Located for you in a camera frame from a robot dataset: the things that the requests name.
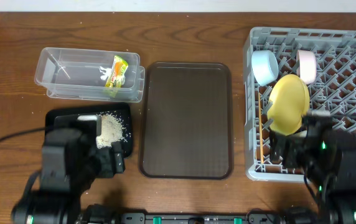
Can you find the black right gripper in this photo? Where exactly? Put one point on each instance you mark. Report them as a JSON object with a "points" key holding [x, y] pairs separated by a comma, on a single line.
{"points": [[294, 147]]}

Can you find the wooden chopstick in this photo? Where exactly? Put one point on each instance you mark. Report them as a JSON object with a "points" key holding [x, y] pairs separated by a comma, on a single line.
{"points": [[260, 129]]}

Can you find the grey plastic dishwasher rack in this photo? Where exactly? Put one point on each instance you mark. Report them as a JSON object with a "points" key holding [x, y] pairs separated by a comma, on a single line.
{"points": [[334, 89]]}

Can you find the black plastic tray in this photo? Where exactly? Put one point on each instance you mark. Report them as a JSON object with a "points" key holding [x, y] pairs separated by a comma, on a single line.
{"points": [[120, 111]]}

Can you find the cream white cup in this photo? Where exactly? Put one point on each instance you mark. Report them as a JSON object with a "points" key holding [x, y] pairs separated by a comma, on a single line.
{"points": [[301, 134]]}

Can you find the green yellow snack wrapper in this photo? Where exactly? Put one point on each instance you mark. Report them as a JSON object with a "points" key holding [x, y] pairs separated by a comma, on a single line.
{"points": [[116, 75]]}

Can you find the yellow plate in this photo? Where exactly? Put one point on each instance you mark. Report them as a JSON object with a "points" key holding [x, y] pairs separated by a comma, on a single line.
{"points": [[290, 101]]}

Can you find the pile of white rice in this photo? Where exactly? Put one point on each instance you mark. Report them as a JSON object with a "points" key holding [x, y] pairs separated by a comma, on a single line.
{"points": [[112, 130]]}

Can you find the brown plastic serving tray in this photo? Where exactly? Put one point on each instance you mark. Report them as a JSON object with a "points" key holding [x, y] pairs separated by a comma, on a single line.
{"points": [[187, 128]]}

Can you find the light blue bowl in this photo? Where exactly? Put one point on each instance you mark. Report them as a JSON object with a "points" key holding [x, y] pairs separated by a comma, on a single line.
{"points": [[264, 66]]}

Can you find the black rail with green clips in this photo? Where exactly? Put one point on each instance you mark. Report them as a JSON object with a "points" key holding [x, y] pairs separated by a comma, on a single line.
{"points": [[98, 214]]}

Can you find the crumpled white tissue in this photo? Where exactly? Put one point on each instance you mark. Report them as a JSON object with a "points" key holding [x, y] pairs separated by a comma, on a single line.
{"points": [[104, 73]]}

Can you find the clear plastic bin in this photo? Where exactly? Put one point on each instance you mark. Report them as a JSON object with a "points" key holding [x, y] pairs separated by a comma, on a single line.
{"points": [[74, 74]]}

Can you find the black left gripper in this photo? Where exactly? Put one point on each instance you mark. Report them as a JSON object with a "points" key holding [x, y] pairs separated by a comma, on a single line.
{"points": [[104, 155]]}

